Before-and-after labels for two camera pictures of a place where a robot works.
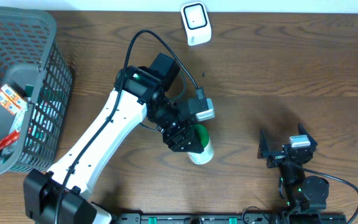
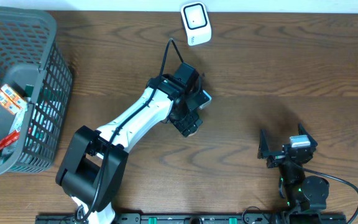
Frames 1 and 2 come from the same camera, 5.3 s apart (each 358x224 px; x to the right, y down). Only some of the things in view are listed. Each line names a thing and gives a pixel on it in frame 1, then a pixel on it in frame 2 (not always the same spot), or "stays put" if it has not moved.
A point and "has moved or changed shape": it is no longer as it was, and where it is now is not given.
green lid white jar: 206,156 has moved or changed shape
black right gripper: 264,152 stays put
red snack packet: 7,141 stays put
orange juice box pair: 10,99 stays put
